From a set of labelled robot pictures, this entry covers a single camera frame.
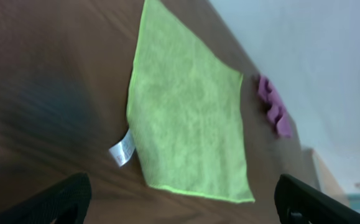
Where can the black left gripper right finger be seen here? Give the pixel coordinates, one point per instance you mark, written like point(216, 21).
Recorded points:
point(297, 202)

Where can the light green microfiber cloth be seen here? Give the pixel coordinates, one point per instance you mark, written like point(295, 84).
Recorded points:
point(184, 115)

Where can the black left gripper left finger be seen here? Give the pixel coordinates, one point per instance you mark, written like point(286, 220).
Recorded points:
point(64, 202)

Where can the crumpled purple cloth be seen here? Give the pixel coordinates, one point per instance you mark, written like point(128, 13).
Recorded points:
point(277, 113)

